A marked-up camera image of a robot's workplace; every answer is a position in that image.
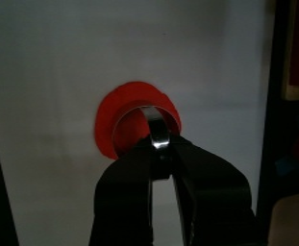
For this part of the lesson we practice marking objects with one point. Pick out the blue object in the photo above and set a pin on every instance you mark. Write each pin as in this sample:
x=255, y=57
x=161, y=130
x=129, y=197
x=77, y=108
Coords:
x=289, y=165

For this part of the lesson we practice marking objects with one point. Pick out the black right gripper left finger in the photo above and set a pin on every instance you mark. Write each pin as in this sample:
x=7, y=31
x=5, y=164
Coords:
x=122, y=192

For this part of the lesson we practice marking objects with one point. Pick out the red dough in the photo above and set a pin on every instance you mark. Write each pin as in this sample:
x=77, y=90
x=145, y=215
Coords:
x=113, y=112

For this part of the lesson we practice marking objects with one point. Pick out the white cutting mat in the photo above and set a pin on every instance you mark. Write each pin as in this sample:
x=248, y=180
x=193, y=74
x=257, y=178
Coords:
x=49, y=80

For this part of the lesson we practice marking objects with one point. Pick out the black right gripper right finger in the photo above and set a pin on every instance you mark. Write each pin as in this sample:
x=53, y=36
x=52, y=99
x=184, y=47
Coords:
x=216, y=195

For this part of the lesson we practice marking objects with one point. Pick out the round metal dough cutter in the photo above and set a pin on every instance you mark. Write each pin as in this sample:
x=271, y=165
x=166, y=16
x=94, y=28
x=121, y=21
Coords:
x=160, y=131

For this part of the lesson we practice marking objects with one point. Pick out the tan wooden surface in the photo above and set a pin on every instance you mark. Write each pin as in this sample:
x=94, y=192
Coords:
x=292, y=221

